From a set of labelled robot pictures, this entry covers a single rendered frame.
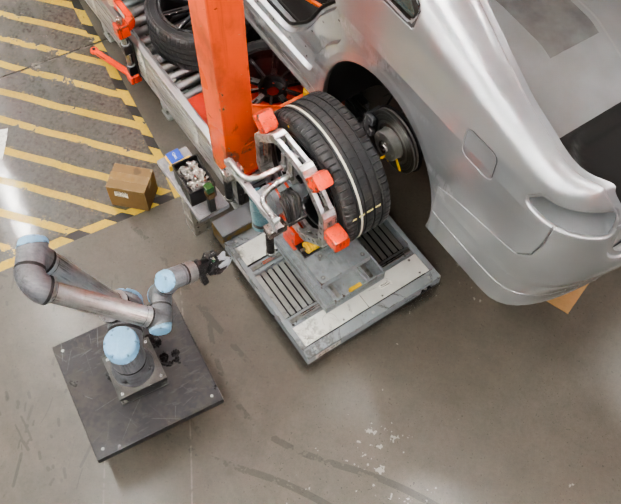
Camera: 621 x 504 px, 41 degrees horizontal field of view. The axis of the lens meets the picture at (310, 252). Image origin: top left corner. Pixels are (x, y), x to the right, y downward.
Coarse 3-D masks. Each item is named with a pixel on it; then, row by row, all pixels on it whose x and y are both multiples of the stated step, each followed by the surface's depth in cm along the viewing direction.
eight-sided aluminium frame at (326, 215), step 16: (256, 144) 369; (288, 144) 345; (256, 160) 380; (304, 160) 338; (272, 176) 387; (304, 176) 335; (320, 192) 341; (320, 208) 340; (304, 224) 381; (320, 224) 348; (304, 240) 378; (320, 240) 358
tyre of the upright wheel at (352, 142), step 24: (312, 96) 354; (288, 120) 344; (336, 120) 340; (312, 144) 335; (336, 144) 337; (360, 144) 339; (336, 168) 334; (360, 168) 338; (336, 192) 337; (360, 192) 341; (384, 192) 347; (360, 216) 347; (384, 216) 359
